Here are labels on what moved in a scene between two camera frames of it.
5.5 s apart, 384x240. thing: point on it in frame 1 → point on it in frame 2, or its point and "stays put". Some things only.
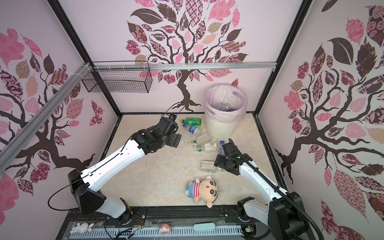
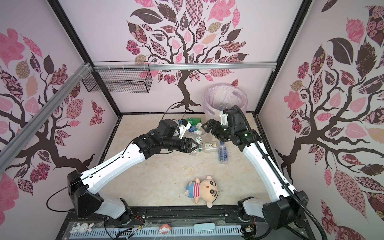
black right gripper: (222, 157) → (215, 131)
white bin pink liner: (225, 106) stays put
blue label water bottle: (220, 148) stays put
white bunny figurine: (82, 228) stays put
